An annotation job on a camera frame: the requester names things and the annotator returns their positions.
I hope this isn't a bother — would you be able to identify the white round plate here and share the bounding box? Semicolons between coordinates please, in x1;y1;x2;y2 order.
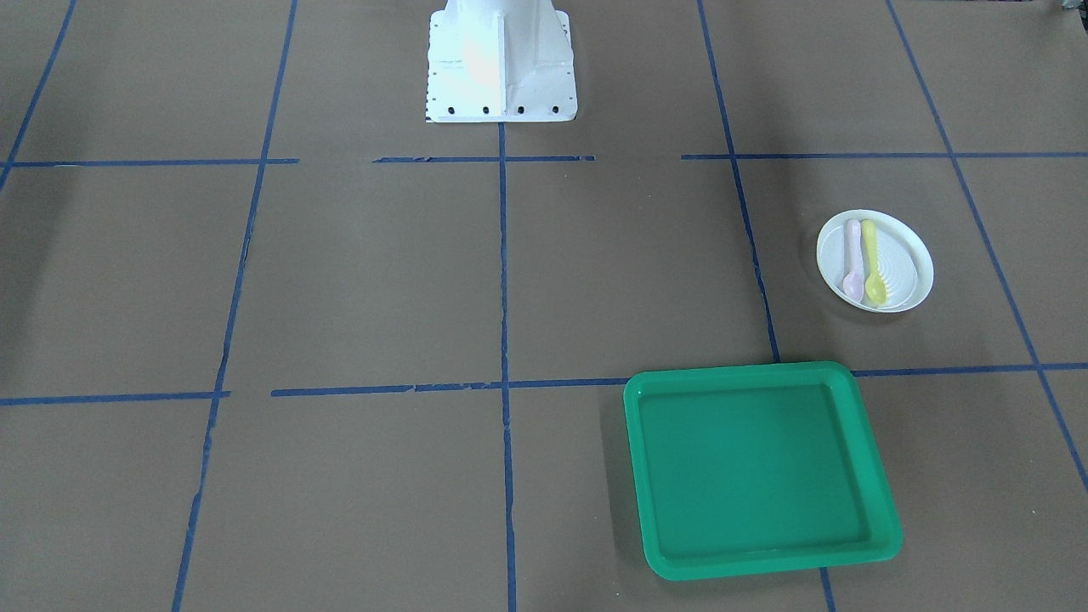
815;209;935;314

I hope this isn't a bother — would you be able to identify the pink plastic spoon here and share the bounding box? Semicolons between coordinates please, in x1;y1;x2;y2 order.
841;219;865;303

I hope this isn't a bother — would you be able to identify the green plastic tray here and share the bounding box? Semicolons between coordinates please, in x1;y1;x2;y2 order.
623;362;903;582

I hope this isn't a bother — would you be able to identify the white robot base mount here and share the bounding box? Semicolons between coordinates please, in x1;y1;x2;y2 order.
425;1;579;123

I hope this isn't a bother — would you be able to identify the yellow plastic spoon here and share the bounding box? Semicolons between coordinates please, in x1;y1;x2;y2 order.
860;219;887;307

